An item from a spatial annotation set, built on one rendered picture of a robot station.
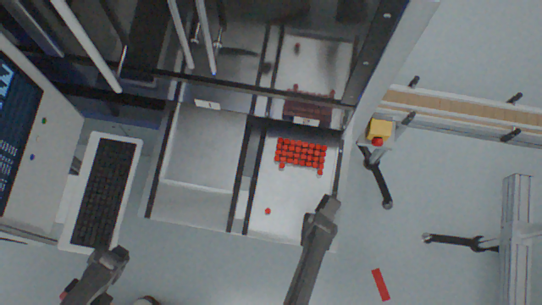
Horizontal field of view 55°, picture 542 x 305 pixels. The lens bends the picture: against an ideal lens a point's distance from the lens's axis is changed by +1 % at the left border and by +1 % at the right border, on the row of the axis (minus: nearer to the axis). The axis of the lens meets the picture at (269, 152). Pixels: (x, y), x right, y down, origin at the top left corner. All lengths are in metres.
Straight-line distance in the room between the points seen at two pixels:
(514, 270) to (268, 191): 1.07
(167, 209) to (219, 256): 0.89
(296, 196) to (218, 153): 0.32
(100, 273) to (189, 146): 0.71
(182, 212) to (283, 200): 0.35
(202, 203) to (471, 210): 1.57
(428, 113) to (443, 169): 1.00
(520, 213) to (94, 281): 1.72
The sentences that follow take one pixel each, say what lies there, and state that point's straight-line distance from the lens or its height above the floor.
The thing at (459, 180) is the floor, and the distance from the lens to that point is 2.92.
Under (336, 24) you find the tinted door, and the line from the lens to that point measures 1.18.
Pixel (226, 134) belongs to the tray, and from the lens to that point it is 1.87.
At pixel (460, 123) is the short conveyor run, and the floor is 0.93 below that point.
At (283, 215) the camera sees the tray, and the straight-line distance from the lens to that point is 1.80.
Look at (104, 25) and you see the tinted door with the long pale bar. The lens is 1.45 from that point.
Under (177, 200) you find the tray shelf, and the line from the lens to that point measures 1.83.
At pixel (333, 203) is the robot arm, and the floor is 1.24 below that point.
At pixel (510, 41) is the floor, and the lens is 3.33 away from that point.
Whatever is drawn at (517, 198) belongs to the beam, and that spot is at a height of 0.54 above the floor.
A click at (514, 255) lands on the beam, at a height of 0.55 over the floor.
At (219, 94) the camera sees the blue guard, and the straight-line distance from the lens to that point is 1.66.
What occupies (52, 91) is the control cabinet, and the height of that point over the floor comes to 1.12.
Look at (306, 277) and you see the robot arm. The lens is 1.25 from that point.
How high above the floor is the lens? 2.66
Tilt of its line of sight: 74 degrees down
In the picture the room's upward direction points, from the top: 3 degrees clockwise
